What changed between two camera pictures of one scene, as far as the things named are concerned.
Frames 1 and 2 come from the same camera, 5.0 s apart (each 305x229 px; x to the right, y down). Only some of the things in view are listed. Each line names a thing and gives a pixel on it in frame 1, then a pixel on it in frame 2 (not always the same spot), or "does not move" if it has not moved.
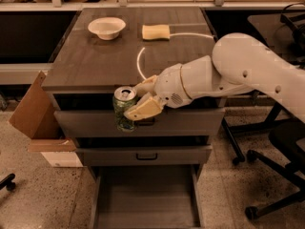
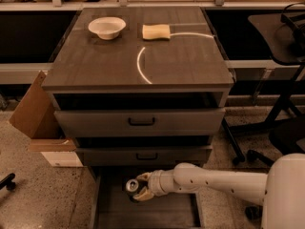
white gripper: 170,86 to 156,180
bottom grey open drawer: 147,197 does not move
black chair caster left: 8,182 does not move
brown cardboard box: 38,117 does not move
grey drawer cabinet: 106,49 does not move
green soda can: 123,98 to 132,189
